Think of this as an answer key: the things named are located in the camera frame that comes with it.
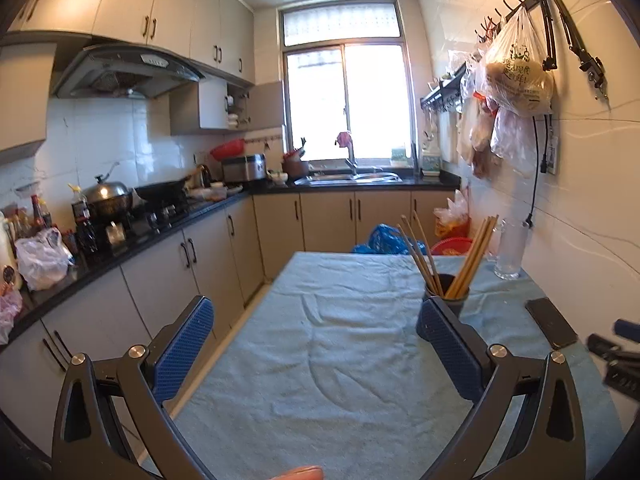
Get black wall rack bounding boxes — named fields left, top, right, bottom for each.
left=420, top=72, right=469, bottom=111

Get red waste bin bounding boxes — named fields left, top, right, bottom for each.
left=434, top=215, right=471, bottom=240

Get person's left hand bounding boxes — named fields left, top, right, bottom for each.
left=272, top=466, right=325, bottom=480

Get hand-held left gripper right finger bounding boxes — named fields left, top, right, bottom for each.
left=416, top=296, right=587, bottom=480

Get light blue towel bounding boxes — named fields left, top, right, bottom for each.
left=142, top=251, right=623, bottom=480

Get dark sauce bottle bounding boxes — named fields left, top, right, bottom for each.
left=72, top=185, right=99, bottom=257

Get pink plastic bag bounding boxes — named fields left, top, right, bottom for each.
left=0, top=287, right=24, bottom=346

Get white cable tag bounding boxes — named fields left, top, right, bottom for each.
left=542, top=115, right=560, bottom=176

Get black power cable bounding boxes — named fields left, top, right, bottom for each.
left=522, top=115, right=544, bottom=229

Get steel double sink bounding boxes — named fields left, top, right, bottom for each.
left=295, top=171, right=401, bottom=184

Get clear glass mug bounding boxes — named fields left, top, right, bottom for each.
left=492, top=218, right=530, bottom=281

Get green white detergent bottle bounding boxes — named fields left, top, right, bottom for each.
left=421, top=142, right=442, bottom=174

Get red capped sauce bottle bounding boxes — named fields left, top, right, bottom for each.
left=30, top=195, right=54, bottom=231

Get red round basket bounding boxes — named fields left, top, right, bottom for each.
left=430, top=237, right=473, bottom=257

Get blue plastic bag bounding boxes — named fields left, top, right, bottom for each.
left=351, top=224, right=429, bottom=256

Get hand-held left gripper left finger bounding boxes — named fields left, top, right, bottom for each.
left=50, top=295, right=216, bottom=480

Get black hook rail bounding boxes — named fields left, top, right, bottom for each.
left=475, top=0, right=539, bottom=44

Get silver rice cooker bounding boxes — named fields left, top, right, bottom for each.
left=221, top=154, right=267, bottom=184

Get black kitchen countertop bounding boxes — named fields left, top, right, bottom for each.
left=0, top=174, right=461, bottom=343

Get cluster of hanging plastic bags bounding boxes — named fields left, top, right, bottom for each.
left=455, top=50, right=539, bottom=179

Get black smartphone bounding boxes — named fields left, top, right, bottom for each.
left=525, top=297, right=579, bottom=351

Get beige upper kitchen cabinets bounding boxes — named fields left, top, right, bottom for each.
left=0, top=0, right=284, bottom=153

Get white plastic bag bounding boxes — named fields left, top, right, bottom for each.
left=15, top=227, right=74, bottom=291

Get plastic bags on bin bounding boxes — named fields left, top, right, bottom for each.
left=432, top=187, right=471, bottom=226

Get steel pot with lid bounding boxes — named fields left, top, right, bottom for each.
left=80, top=174, right=135, bottom=216

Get beige kitchen cabinets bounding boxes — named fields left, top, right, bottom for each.
left=0, top=0, right=284, bottom=153
left=0, top=190, right=459, bottom=411

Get kitchen window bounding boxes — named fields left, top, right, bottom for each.
left=277, top=2, right=416, bottom=171

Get black gas stove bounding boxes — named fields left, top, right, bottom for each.
left=125, top=200, right=201, bottom=234

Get black wok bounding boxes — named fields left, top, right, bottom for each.
left=134, top=172, right=194, bottom=206

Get bunch of wooden chopsticks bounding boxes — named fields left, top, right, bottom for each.
left=398, top=214, right=500, bottom=300

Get small steel square holder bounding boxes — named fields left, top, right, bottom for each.
left=105, top=221, right=127, bottom=249

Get grey range hood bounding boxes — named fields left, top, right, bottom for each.
left=52, top=44, right=206, bottom=100

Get grey chopstick holder cup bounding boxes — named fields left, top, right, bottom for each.
left=422, top=273, right=471, bottom=319

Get beige lower kitchen cabinets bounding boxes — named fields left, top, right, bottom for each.
left=0, top=190, right=459, bottom=411

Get red colander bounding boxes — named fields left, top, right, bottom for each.
left=210, top=140, right=247, bottom=161

